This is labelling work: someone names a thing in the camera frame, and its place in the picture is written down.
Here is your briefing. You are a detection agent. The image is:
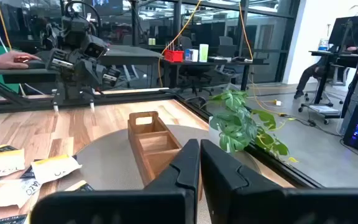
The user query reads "orange hanging cable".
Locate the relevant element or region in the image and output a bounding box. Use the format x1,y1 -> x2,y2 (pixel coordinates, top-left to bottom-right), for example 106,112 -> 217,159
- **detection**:
237,0 -> 295,121

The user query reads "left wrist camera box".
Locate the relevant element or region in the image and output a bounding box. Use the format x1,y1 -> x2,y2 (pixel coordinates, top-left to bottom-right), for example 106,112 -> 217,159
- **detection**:
85,34 -> 109,59

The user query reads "black standing desk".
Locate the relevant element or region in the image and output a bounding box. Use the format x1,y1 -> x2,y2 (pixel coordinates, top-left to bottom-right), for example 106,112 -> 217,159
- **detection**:
298,49 -> 358,125

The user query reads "yellow network cable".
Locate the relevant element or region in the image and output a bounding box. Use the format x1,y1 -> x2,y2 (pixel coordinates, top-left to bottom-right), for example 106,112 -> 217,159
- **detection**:
0,0 -> 12,50

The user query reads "red plastic box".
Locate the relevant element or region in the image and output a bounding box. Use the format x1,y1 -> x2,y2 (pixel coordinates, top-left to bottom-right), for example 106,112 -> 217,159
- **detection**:
163,49 -> 185,63

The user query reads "round grey placemat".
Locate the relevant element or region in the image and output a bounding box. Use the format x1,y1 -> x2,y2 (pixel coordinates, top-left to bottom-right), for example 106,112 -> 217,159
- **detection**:
57,124 -> 262,224

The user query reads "person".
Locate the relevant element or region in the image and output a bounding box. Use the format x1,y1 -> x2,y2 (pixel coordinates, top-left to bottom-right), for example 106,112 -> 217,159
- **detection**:
293,43 -> 358,100

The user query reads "green plant in white pot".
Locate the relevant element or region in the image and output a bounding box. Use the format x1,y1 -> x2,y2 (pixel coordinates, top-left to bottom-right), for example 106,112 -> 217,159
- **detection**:
208,89 -> 300,165

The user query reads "yellow hanging cable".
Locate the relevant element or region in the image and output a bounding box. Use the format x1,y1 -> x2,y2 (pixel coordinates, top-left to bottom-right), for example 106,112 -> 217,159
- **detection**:
157,0 -> 203,88

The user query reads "white blue carton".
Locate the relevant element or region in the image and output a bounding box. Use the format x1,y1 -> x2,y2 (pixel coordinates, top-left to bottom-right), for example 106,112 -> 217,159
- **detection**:
185,48 -> 199,62

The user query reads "black computer mouse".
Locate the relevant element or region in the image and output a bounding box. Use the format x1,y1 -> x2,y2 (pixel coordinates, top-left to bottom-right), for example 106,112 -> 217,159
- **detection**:
13,55 -> 47,70

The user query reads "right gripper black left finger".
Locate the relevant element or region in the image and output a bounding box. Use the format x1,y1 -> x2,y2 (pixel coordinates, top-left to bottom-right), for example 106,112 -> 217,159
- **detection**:
30,139 -> 201,224

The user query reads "grey office chair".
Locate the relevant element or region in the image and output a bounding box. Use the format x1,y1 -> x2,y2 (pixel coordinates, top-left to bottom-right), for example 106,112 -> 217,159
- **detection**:
178,35 -> 213,96
214,35 -> 245,91

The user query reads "black computer monitor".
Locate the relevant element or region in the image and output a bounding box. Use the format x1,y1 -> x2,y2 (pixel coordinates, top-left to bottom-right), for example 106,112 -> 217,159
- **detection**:
328,14 -> 358,47

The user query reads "wooden compartment tea box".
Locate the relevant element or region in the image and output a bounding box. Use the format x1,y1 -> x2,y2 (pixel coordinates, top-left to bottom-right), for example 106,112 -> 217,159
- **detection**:
127,111 -> 203,202

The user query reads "grey office desk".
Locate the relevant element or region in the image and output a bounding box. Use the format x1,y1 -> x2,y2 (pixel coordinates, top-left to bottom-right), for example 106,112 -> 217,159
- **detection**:
0,45 -> 163,85

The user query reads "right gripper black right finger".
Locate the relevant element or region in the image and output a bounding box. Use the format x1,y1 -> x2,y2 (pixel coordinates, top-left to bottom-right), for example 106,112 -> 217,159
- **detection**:
200,139 -> 358,224

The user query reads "black long desk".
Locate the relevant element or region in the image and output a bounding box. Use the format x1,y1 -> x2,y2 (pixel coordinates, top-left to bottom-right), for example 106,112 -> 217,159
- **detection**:
162,57 -> 270,91

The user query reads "white green carton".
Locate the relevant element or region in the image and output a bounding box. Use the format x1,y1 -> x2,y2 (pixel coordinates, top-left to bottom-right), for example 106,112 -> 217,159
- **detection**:
198,43 -> 209,63

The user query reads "person's hand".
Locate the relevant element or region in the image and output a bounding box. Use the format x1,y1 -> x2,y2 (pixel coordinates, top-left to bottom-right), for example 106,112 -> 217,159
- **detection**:
0,51 -> 42,70

